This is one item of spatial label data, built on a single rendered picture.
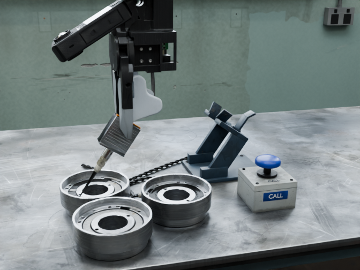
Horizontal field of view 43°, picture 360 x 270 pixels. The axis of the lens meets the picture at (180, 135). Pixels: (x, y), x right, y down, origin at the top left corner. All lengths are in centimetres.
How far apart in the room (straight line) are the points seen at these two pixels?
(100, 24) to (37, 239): 30
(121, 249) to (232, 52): 189
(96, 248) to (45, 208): 18
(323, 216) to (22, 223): 44
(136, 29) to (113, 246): 28
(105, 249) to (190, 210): 14
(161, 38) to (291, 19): 191
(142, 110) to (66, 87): 165
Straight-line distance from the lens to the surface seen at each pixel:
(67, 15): 223
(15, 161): 95
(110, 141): 66
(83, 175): 77
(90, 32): 62
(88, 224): 64
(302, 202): 77
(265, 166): 71
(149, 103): 64
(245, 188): 74
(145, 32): 61
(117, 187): 73
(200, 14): 232
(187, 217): 66
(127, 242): 59
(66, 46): 62
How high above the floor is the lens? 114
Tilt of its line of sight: 19 degrees down
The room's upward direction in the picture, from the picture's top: straight up
